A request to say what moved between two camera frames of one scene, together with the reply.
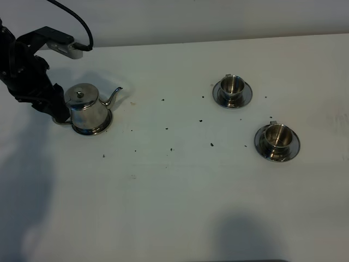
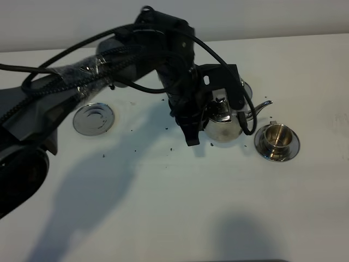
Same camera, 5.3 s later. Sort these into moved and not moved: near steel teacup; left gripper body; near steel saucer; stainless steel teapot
Moved: left gripper body; stainless steel teapot
Not moved: near steel teacup; near steel saucer
